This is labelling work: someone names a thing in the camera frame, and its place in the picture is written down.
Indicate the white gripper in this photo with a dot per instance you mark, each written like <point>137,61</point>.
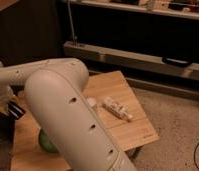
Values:
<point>6,95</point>

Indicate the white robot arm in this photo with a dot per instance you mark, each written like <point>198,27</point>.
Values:
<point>53,92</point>

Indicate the green plate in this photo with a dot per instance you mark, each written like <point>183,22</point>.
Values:
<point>45,143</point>

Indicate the white paper cup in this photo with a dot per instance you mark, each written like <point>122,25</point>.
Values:
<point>92,102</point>

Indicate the metal pole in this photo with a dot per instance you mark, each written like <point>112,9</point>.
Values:
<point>71,22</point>

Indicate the wooden shelf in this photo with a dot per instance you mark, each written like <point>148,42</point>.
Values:
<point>149,7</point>

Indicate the grey metal rail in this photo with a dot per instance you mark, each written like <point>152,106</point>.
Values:
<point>130,59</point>

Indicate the black handle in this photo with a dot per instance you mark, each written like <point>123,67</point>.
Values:
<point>176,63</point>

